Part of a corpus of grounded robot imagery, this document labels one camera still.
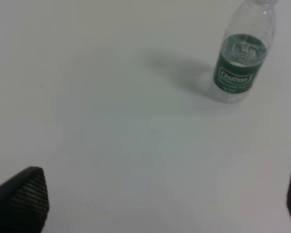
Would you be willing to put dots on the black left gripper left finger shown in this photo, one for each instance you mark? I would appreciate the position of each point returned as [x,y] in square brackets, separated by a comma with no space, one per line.
[24,202]

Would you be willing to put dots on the clear green label water bottle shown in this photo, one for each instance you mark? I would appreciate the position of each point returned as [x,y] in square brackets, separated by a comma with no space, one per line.
[245,46]

